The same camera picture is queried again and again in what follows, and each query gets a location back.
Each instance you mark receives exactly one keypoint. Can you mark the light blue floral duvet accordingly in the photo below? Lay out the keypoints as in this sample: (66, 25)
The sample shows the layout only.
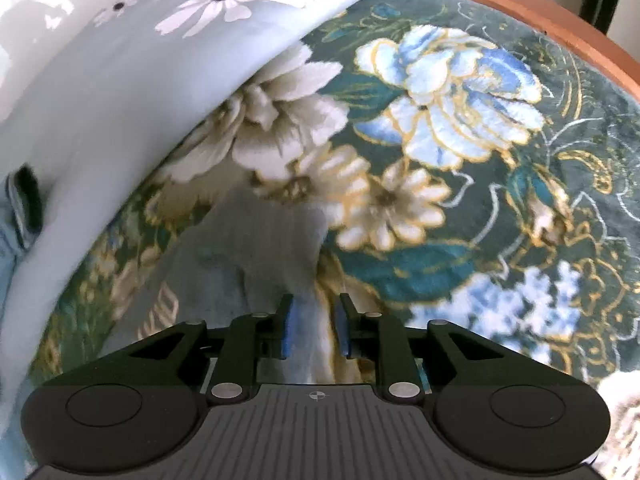
(125, 110)

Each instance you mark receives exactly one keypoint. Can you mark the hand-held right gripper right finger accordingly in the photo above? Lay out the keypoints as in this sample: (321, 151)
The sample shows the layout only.
(341, 332)

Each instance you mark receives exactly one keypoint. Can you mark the teal floral blanket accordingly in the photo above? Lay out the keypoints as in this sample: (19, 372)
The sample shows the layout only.
(500, 210)

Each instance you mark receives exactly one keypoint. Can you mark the grey garment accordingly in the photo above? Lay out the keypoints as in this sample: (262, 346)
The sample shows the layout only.
(250, 260)

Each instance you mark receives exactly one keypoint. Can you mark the blue striped-cuff garment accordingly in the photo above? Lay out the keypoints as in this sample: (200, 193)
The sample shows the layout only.
(25, 200)

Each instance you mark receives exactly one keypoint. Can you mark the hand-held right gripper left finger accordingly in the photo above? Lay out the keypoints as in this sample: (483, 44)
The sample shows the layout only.
(287, 327)

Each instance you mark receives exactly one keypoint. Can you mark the wooden bed frame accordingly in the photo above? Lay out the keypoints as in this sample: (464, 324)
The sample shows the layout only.
(550, 15)

